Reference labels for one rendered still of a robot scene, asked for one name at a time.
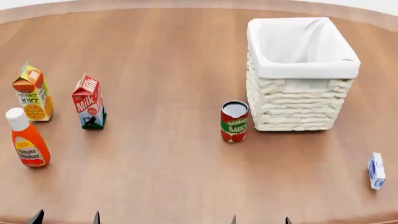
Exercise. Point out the red milk carton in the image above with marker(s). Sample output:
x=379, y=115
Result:
x=90, y=102

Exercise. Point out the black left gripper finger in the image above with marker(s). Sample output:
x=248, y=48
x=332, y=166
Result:
x=37, y=218
x=97, y=219

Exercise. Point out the tomato sauce can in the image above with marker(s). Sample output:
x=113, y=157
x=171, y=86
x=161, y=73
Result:
x=234, y=123

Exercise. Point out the white cloth basket liner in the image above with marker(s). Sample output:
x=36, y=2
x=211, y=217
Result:
x=298, y=49

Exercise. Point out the white wicker basket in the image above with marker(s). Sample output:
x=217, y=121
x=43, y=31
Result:
x=295, y=105

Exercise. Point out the small blue white box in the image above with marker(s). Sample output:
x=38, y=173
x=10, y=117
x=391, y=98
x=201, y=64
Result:
x=376, y=171

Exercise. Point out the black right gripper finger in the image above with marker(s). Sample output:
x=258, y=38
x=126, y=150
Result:
x=233, y=220
x=288, y=221

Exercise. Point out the orange juice carton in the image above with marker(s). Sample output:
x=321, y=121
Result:
x=32, y=98

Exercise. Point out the tomato ketchup bottle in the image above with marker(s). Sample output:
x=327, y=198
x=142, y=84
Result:
x=29, y=144

